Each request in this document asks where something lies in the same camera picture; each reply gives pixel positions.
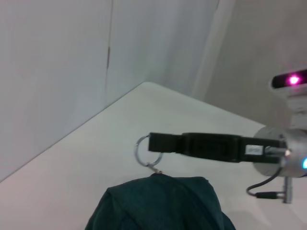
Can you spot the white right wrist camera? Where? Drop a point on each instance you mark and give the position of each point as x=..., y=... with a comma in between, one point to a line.
x=292, y=95

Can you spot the dark teal insulated lunch bag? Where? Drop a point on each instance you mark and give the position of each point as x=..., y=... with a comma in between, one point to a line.
x=156, y=206

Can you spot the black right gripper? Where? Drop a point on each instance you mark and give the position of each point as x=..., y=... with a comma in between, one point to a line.
x=263, y=151

